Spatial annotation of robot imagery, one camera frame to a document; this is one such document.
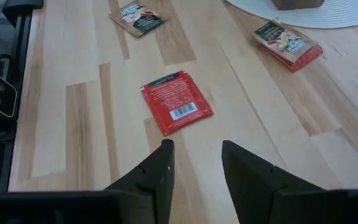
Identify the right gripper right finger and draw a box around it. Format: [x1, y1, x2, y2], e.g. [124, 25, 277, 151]
[222, 139, 323, 224]

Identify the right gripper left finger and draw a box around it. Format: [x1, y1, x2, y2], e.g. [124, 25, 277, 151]
[106, 138, 175, 224]

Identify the red strawberry tea bag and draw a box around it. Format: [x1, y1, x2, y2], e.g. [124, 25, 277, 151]
[140, 70, 214, 137]
[261, 45, 324, 73]

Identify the wooden tea box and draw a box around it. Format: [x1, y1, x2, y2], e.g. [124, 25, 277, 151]
[271, 0, 325, 11]

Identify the white round woven placemat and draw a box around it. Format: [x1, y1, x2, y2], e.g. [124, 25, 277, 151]
[225, 0, 358, 29]

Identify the black metal table frame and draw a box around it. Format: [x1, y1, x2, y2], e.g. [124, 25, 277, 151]
[0, 0, 45, 195]

